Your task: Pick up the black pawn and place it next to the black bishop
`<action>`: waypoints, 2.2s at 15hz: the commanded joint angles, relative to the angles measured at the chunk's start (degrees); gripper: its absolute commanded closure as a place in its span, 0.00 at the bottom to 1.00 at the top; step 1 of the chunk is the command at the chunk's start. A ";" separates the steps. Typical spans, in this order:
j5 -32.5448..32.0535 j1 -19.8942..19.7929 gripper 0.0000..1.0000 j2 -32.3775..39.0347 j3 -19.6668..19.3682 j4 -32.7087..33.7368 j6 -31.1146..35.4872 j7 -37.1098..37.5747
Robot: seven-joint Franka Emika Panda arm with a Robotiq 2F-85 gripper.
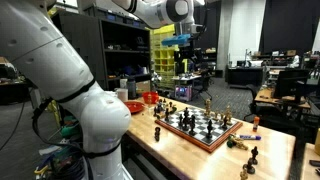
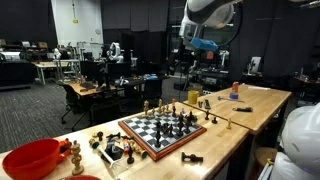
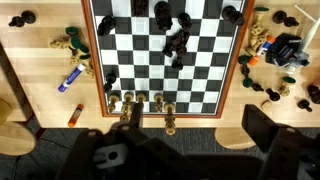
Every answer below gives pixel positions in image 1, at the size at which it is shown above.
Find white purple marker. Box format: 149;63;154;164
238;134;263;141

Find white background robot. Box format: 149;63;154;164
289;54;301;69

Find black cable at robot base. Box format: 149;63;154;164
31;96;88;158

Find coloured cable pile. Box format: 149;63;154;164
33;146;86;180

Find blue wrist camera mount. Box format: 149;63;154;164
161;33;192;48

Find red bowl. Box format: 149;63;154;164
142;91;160;105

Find black office chair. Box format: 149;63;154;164
243;83;268;123

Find green object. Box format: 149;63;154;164
59;114;81;139

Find black monitor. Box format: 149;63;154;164
273;68;311;100

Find orange glue stick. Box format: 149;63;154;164
252;115;261;133

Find yellow bin rack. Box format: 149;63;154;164
148;23;188;89

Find dark cluttered workbench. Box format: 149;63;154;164
0;56;34;106

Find chessboard with orange frame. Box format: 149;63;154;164
154;105;244;154

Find black chess bishop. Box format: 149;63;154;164
163;107;171;123

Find black shelving unit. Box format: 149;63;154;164
51;6;153;93

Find dark bottle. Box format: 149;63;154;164
126;77;138;100

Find tan box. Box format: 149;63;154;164
314;128;320;157

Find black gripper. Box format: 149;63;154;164
175;44;201;77

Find white cup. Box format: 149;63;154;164
115;87;129;103

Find squat black chess piece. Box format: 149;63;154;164
242;159;257;175

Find wooden desk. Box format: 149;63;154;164
254;87;312;111

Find computer case purple lights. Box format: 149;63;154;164
174;84;194;102

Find black cabinet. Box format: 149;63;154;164
225;64;264;88

